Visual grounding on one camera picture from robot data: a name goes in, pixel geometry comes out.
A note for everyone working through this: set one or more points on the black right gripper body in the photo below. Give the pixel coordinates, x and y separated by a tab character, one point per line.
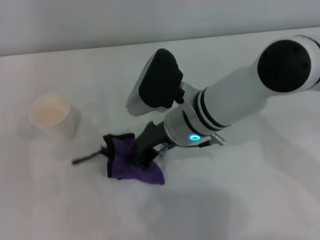
150	142

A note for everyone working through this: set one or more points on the purple rag with black trim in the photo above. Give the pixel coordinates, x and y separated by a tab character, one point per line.
125	160

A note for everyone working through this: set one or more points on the white paper cup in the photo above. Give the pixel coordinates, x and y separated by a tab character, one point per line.
53	116

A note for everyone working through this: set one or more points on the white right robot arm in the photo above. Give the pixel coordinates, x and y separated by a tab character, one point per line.
237	100

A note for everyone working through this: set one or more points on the black white wrist camera housing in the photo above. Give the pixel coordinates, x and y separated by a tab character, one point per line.
157	85

